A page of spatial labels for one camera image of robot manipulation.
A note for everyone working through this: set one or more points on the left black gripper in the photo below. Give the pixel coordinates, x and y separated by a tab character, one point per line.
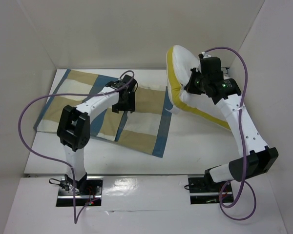
131	104

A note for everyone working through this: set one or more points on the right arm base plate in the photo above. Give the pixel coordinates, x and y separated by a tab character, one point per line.
202	193

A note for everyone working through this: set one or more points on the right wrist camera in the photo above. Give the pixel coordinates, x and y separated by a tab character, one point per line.
210	65

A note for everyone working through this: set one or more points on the aluminium frame rail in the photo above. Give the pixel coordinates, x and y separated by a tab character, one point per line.
225	70

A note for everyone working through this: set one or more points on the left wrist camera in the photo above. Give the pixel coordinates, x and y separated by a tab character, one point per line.
125	80

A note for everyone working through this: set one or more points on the blue beige checked pillowcase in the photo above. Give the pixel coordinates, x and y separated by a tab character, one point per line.
145	130

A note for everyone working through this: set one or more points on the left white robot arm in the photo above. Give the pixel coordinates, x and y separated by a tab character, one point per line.
74	126

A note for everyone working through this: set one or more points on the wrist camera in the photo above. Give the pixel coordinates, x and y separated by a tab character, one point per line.
125	80
210	65

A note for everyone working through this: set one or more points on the white pillow yellow edge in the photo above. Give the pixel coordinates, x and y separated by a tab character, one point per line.
180	61

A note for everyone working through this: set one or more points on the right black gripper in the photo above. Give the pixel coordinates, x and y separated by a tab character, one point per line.
192	81

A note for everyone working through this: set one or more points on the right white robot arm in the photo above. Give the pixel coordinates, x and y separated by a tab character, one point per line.
256	157

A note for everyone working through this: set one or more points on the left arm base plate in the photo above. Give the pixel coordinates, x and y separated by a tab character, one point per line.
91	195

